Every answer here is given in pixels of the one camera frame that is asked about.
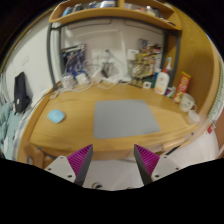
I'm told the wooden shelf unit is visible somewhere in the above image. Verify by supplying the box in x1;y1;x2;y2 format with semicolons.
48;0;184;32

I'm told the white pump lotion bottle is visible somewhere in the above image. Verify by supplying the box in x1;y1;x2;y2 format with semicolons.
153;56;173;96

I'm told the white mug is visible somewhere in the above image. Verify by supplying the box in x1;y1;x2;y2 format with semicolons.
179;92;198;113

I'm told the teal checkered blanket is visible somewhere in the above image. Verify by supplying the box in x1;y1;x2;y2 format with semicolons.
0;101;24;159

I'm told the black bag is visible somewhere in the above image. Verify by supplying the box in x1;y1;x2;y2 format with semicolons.
13;71;32;114

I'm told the white desk lamp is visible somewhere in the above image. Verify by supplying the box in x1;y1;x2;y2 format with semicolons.
64;28;133;84

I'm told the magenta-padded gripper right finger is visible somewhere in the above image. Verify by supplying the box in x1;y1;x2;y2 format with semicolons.
133;143;182;186

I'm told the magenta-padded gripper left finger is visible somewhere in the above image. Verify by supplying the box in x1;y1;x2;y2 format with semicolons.
44;143;94;187

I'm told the grey metal desk frame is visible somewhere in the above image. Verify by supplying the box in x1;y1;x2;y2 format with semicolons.
46;22;183;90

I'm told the clear domed plastic cup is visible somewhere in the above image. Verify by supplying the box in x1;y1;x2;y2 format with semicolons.
61;73;75;89

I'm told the golden robot figurine set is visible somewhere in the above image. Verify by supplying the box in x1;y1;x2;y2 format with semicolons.
130;44;163;88

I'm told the light blue computer mouse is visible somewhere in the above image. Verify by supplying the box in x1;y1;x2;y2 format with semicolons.
46;108;66;124

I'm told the robot model kit box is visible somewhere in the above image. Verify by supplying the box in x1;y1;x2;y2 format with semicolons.
61;44;87;76

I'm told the grey mouse pad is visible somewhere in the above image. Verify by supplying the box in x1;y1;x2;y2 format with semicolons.
92;99;162;140

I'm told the white power strip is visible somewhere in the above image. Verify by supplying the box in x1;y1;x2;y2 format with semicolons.
99;77;122;86

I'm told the red yellow snack can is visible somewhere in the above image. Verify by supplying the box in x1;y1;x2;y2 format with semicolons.
173;71;192;104

